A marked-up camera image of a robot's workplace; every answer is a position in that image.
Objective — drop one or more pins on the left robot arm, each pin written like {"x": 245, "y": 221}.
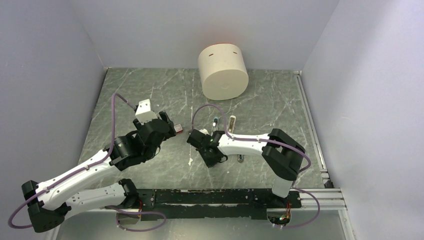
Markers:
{"x": 51, "y": 202}

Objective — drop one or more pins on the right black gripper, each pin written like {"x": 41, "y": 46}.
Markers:
{"x": 210, "y": 162}

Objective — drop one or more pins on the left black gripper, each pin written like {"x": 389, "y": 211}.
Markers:
{"x": 171, "y": 131}

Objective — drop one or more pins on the red white staple box sleeve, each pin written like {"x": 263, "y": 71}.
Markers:
{"x": 178, "y": 128}

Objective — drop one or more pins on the long white stapler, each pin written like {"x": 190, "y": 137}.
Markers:
{"x": 231, "y": 123}

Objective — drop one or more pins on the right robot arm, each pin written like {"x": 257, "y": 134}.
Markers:
{"x": 282, "y": 153}

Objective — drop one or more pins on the aluminium rail frame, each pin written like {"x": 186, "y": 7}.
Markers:
{"x": 322, "y": 216}

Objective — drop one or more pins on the blue white stapler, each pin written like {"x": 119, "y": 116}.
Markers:
{"x": 215, "y": 124}

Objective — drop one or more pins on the small beige stapler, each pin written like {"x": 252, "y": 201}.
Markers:
{"x": 240, "y": 158}

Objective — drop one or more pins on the cream cylindrical container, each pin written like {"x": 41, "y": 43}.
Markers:
{"x": 222, "y": 71}

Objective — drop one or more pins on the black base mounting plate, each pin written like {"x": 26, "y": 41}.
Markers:
{"x": 250, "y": 203}

